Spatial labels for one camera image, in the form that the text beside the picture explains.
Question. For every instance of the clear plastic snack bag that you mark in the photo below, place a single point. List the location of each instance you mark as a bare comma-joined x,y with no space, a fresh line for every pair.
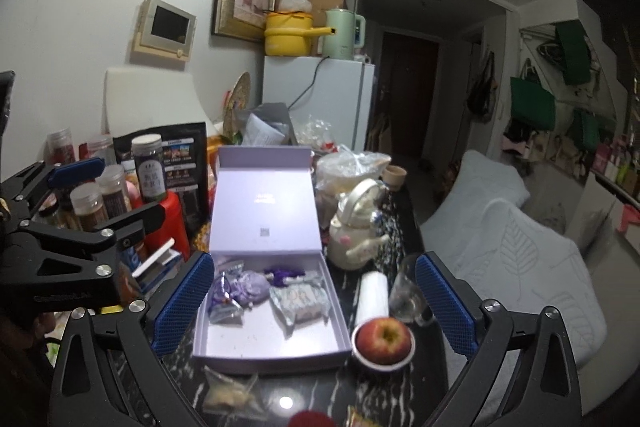
230,394

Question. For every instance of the white cabinet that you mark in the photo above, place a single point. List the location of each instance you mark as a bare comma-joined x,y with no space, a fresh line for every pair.
605,217

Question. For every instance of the row of bottles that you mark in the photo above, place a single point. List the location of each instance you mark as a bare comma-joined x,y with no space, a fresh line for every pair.
620,167

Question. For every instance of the pale green electric kettle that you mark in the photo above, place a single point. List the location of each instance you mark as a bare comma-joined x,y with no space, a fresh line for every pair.
342,34

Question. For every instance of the white paper roll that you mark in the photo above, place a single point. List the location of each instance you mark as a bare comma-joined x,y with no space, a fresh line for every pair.
372,299

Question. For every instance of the lavender sachet bag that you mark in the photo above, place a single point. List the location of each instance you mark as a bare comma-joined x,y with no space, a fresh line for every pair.
254,287

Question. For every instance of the wall intercom panel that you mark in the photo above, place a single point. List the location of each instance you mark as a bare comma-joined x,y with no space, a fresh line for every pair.
165,29

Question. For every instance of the light blue leaf pillow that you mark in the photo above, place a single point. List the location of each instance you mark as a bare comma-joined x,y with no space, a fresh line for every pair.
525,277

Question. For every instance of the dark hanging bag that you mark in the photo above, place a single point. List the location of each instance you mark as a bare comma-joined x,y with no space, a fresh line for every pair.
481,92

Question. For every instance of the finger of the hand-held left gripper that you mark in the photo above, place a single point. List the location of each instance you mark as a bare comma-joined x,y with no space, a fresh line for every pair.
130,222
77,169

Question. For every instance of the red spice jar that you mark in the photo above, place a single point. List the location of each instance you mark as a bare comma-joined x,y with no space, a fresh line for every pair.
61,147

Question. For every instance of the grey envelope bag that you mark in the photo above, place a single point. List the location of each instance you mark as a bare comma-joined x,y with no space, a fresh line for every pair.
270,124

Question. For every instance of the white fridge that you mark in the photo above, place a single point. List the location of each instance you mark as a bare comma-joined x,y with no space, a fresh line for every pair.
340,102

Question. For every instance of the dark brown door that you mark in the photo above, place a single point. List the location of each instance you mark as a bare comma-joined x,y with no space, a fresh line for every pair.
410,97

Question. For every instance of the round woven mat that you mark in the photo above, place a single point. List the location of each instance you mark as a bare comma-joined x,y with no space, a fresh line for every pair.
236,104

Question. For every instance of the purple foil packet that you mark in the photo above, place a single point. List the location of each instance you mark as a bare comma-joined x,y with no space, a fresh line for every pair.
226,299

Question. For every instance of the brown spice jar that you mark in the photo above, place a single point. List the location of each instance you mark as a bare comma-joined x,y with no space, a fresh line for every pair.
114,193
89,209

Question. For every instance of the red orange snack packet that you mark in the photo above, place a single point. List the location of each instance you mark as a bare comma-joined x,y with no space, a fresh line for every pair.
362,419

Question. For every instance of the glass mug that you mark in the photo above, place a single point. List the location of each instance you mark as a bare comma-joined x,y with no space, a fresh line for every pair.
407,299

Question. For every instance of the red apple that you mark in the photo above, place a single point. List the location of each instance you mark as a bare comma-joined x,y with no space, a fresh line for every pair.
384,338

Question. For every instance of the red canister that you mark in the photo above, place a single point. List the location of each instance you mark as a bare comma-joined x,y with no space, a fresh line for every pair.
170,222

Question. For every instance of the beige cup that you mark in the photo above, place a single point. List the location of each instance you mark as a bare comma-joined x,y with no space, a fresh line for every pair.
394,178

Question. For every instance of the white printed snack packet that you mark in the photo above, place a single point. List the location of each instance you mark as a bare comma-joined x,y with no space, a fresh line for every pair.
300,307

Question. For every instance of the plain white pillow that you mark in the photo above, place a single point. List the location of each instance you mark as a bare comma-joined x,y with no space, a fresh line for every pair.
492,179

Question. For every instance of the small metal bowl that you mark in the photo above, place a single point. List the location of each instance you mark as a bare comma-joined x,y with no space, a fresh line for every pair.
382,364

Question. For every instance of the white cartoon teapot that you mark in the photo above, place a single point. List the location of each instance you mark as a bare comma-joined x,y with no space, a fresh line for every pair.
355,227

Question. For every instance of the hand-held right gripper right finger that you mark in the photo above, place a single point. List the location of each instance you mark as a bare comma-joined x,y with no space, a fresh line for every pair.
445,307

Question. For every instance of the green tote bag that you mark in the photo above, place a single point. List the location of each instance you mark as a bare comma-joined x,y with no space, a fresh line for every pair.
586,129
532,104
572,54

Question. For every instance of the yellow pot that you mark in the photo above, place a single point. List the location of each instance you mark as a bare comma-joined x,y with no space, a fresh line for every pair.
287,37

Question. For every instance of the blue and white box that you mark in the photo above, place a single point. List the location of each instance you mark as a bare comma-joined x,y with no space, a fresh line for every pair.
160,264

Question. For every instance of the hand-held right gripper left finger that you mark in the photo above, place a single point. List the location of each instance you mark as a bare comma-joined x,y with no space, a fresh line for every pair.
182,302

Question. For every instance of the lavender gift box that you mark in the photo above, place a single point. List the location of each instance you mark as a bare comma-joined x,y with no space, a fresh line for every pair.
265,217

